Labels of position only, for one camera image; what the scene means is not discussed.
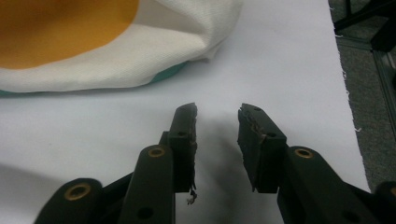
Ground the black metal stand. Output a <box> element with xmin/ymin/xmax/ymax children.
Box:
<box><xmin>332</xmin><ymin>0</ymin><xmax>396</xmax><ymax>53</ymax></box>

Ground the white tote bag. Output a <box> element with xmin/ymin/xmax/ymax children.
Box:
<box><xmin>0</xmin><ymin>0</ymin><xmax>245</xmax><ymax>97</ymax></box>

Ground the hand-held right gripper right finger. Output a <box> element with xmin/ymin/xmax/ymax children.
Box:
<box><xmin>237</xmin><ymin>103</ymin><xmax>384</xmax><ymax>224</ymax></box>

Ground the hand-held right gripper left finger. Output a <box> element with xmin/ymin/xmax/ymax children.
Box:
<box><xmin>118</xmin><ymin>102</ymin><xmax>199</xmax><ymax>224</ymax></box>

